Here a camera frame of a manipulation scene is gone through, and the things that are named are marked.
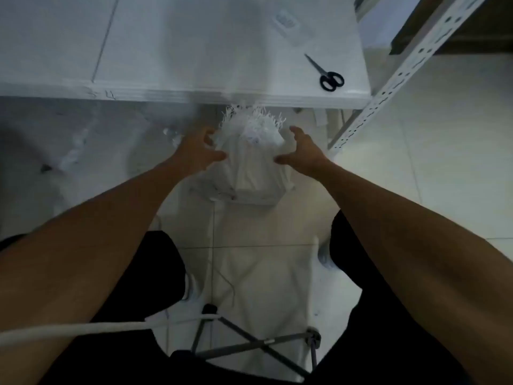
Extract person's right hand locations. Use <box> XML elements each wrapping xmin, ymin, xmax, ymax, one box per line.
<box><xmin>274</xmin><ymin>125</ymin><xmax>333</xmax><ymax>179</ymax></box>

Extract person's left hand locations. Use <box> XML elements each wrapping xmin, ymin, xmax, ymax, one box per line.
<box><xmin>177</xmin><ymin>126</ymin><xmax>228</xmax><ymax>174</ymax></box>

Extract white woven sack frayed rim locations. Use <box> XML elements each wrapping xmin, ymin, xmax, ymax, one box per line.
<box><xmin>192</xmin><ymin>103</ymin><xmax>296</xmax><ymax>207</ymax></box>

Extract person's left forearm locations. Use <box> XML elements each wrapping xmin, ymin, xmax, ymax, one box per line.
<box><xmin>0</xmin><ymin>155</ymin><xmax>192</xmax><ymax>385</ymax></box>

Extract person's right forearm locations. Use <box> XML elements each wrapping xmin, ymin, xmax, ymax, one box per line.
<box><xmin>316</xmin><ymin>160</ymin><xmax>513</xmax><ymax>385</ymax></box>

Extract small clear plastic packet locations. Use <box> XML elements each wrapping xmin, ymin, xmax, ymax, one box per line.
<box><xmin>273</xmin><ymin>9</ymin><xmax>306</xmax><ymax>47</ymax></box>

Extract person's left leg black trousers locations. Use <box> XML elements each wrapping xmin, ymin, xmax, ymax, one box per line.
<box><xmin>0</xmin><ymin>230</ymin><xmax>189</xmax><ymax>385</ymax></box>

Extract person's leg black trousers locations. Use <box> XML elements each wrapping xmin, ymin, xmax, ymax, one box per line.
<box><xmin>306</xmin><ymin>210</ymin><xmax>473</xmax><ymax>385</ymax></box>
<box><xmin>0</xmin><ymin>230</ymin><xmax>189</xmax><ymax>385</ymax></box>

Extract grey metal chair base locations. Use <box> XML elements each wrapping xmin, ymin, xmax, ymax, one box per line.
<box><xmin>172</xmin><ymin>304</ymin><xmax>322</xmax><ymax>378</ymax></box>

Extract person's right leg black trousers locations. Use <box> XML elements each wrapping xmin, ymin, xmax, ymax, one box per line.
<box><xmin>306</xmin><ymin>210</ymin><xmax>473</xmax><ymax>385</ymax></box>

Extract black handled scissors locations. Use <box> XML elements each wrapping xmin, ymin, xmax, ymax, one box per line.
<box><xmin>304</xmin><ymin>53</ymin><xmax>345</xmax><ymax>93</ymax></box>

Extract white slotted metal shelf post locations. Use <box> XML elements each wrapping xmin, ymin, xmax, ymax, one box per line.
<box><xmin>327</xmin><ymin>0</ymin><xmax>492</xmax><ymax>151</ymax></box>

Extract white cable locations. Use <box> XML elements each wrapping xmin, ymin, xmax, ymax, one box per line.
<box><xmin>0</xmin><ymin>314</ymin><xmax>223</xmax><ymax>349</ymax></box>

